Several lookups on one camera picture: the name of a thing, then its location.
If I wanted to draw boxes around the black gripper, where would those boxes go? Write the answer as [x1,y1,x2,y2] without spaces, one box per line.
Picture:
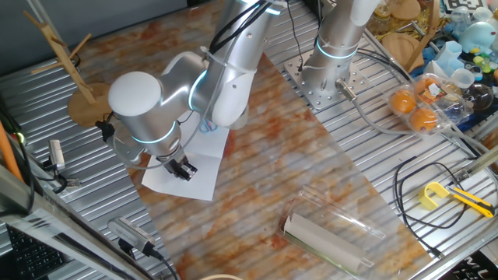
[156,149,198,181]

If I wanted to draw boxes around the white paper sheet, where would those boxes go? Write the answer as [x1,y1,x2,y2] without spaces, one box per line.
[141,110,230,202]

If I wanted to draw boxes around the orange marble pattern mat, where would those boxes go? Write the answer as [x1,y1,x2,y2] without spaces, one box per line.
[75,0,435,280]

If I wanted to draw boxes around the wooden mug tree stand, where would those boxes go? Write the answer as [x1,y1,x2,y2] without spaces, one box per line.
[22,9,114,128]

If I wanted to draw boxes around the grey metal clamp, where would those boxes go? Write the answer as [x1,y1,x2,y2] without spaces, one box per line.
[47,138,66,171]

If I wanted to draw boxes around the white paper roll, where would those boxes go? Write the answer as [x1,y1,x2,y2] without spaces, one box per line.
[282,212,375,274]

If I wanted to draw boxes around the clear plastic long box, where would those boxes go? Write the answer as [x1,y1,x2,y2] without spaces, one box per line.
[276,185,387,279]

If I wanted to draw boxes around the black keyboard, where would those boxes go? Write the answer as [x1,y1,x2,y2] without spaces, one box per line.
[5,225,68,280]

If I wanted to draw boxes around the orange pole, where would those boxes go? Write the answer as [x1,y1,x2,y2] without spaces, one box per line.
[0,120,23,183]

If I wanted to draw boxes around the yellow plastic hook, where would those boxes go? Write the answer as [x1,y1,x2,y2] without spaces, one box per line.
[419,181,451,212]

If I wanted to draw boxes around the glass jar gold lid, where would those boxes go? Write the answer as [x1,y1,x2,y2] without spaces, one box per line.
[367,3,392,36]

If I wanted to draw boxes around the orange fruit with label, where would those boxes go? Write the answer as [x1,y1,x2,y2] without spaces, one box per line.
[414,77,440,103]

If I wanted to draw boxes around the clear plastic fruit box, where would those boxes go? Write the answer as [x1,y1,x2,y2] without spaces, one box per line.
[388,72,475,138]

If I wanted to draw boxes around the small round wooden disc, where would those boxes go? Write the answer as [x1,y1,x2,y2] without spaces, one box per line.
[390,0,422,21]

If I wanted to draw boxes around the curved wooden strip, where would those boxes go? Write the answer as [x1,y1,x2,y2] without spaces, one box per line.
[404,0,441,72]

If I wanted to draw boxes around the yellow utility knife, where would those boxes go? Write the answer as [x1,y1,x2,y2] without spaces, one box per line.
[446,184,496,219]

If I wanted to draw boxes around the pale blue hexagon cup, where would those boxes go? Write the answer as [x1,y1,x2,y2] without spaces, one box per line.
[434,40,464,72]

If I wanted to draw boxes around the white plastic cup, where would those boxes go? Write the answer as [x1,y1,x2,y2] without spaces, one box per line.
[450,68,476,89]

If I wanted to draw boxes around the aluminium profile bar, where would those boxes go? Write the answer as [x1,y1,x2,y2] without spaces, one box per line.
[453,145,498,184]

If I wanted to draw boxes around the clear glass ball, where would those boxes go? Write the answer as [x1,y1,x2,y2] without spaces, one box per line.
[461,82,495,112]

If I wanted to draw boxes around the black printed board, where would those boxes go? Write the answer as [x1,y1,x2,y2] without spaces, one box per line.
[437,250,498,280]

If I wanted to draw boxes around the green yellow small toy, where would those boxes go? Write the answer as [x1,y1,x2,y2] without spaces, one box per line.
[472,54,493,74]

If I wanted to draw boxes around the blue whale toy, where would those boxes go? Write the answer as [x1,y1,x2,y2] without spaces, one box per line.
[458,21,498,54]

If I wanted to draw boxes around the black white marker tag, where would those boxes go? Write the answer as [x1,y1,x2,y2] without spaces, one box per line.
[443,0,489,13]

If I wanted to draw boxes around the blue handled scissors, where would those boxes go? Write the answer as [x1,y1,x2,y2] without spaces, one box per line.
[198,119,219,134]

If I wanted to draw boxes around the silver cable holder bracket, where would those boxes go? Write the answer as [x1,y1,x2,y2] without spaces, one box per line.
[95,120,146,165]

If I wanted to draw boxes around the ribbed silver camera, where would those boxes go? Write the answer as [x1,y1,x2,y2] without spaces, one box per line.
[107,216,156,256]

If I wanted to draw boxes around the black camera cable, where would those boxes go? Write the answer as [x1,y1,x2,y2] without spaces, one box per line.
[149,248,180,280]

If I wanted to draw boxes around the aluminium frame beam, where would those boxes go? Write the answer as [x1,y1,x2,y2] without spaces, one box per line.
[0,165,156,280]

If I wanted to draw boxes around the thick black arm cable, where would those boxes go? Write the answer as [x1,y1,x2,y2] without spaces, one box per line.
[212,0,273,54]
[209,0,273,55]

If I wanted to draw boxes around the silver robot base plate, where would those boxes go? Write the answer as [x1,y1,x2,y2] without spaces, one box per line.
[282,52,369,111]

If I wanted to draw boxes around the thin black cable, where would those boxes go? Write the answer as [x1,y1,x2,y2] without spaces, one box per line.
[286,0,305,73]

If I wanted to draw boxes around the grey hose with metal connector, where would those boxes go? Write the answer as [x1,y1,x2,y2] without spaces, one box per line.
[335,77,483,156]

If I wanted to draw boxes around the long black loose cable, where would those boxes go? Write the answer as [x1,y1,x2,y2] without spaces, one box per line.
[393,155,468,260]

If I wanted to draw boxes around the black base cable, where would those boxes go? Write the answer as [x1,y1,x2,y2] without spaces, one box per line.
[356,54,408,85]
[356,48,416,84]

